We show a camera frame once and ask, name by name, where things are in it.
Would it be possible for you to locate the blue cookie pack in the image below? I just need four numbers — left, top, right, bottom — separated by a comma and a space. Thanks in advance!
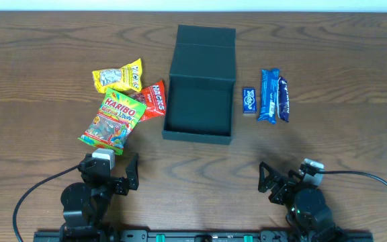
258, 69, 280, 124

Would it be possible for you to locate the left black cable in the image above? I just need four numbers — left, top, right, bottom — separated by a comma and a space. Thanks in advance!
12, 164, 80, 242

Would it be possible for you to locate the red Hacks candy bag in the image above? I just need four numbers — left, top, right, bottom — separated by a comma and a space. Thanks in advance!
129, 80, 167, 122

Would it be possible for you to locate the yellow Hacks candy bag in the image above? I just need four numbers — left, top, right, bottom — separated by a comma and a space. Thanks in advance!
92, 58, 142, 93

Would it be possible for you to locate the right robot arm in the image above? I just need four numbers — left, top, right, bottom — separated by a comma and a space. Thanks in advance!
258, 159, 350, 241

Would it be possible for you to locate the black mounting rail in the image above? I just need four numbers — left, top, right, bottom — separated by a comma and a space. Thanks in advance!
33, 230, 374, 242

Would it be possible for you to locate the dark green open box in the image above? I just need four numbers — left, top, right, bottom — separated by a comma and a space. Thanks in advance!
162, 25, 237, 145

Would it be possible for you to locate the dark purple chocolate bar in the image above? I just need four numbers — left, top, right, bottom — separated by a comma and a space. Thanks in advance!
277, 77, 290, 122

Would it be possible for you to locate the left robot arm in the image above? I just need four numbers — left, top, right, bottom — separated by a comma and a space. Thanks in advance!
60, 150, 139, 241

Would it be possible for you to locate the Haribo worms candy bag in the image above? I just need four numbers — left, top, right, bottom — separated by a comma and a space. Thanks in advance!
79, 89, 146, 155

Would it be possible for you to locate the blue Eclipse mint tin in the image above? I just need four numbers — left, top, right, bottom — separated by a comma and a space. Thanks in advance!
243, 87, 257, 114

